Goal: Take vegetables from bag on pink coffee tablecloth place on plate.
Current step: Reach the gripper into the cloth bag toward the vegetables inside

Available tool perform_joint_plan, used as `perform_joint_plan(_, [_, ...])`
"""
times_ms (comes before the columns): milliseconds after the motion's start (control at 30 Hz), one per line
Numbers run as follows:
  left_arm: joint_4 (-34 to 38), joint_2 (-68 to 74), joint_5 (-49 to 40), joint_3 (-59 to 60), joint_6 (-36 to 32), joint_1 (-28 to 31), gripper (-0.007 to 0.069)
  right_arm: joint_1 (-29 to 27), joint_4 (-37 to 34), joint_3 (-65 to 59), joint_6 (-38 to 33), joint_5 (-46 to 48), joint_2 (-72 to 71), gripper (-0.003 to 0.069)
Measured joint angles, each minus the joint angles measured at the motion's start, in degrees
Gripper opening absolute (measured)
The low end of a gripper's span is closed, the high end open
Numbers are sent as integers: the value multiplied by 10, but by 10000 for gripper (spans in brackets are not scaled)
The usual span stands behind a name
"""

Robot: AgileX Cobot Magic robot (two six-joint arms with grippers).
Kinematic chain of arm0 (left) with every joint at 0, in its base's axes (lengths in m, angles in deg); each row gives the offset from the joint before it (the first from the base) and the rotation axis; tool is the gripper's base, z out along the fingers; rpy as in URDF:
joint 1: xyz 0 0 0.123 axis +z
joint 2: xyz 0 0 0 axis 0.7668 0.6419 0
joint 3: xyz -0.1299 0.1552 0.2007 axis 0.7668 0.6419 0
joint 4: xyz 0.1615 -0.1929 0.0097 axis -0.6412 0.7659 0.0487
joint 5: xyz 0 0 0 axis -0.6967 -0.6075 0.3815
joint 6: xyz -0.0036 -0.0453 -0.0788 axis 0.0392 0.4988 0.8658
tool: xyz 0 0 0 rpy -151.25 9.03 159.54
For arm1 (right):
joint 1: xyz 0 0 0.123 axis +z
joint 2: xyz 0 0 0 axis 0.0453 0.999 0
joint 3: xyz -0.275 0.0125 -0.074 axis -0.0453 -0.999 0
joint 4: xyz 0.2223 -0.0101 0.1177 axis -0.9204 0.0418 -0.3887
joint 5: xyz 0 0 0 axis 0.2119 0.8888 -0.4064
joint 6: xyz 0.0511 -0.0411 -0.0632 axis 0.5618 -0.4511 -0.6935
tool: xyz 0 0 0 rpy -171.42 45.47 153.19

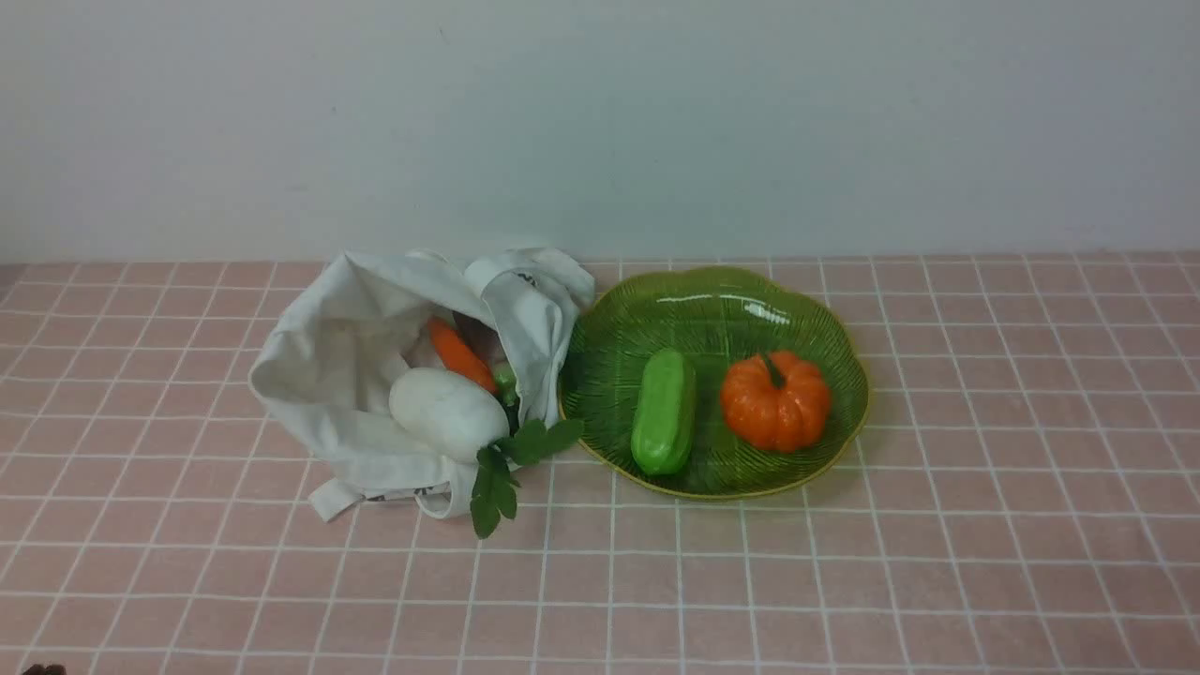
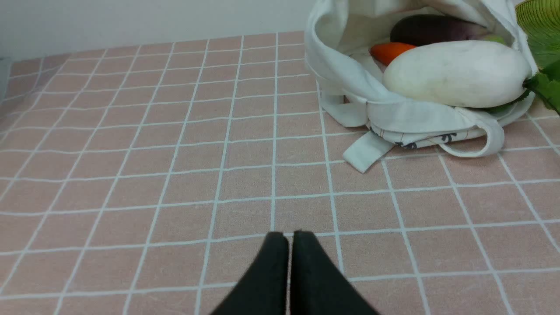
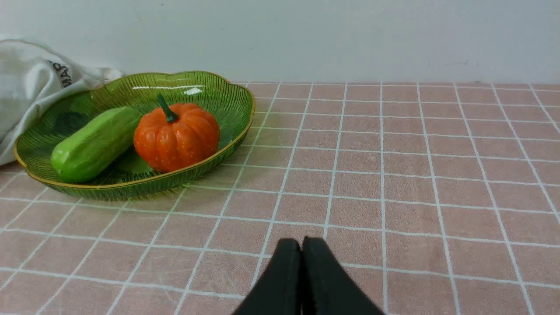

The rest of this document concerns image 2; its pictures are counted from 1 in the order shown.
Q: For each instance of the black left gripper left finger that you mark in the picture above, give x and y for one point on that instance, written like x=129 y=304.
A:
x=262 y=289

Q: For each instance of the dark purple eggplant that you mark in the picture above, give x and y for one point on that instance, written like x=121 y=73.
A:
x=426 y=29

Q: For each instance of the white canvas tote bag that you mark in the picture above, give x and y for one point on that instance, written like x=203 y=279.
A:
x=337 y=39

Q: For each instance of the orange carrot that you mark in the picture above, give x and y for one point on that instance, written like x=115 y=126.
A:
x=386 y=52

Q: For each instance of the white radish with leaves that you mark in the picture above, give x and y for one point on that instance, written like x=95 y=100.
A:
x=470 y=74

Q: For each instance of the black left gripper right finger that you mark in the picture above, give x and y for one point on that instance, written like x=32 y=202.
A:
x=317 y=287

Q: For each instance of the pink checkered tablecloth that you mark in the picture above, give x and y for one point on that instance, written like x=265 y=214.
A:
x=143 y=179

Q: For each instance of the green glass ribbed bowl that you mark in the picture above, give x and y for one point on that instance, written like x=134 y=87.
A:
x=540 y=20

